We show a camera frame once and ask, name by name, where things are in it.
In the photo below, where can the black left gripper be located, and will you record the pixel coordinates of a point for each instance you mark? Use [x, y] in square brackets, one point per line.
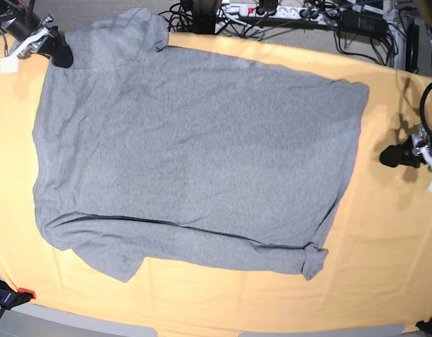
[409, 153]

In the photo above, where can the black power adapter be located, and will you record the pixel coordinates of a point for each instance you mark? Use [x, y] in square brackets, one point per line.
[361, 23]

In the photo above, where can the white power strip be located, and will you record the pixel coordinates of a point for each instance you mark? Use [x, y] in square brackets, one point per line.
[248, 14]

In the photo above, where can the yellow table cloth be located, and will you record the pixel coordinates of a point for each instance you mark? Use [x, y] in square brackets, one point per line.
[378, 270]

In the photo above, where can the grey t-shirt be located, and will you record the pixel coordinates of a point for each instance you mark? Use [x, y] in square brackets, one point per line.
[146, 150]

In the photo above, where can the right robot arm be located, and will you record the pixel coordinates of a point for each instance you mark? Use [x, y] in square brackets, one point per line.
[15, 9]

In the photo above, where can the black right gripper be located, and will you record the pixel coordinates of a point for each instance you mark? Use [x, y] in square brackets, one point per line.
[55, 48]

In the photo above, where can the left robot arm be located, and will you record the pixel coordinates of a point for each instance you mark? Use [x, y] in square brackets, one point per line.
[425, 116]

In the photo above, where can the blue red clamp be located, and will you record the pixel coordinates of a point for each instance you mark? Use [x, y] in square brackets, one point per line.
[10, 298]

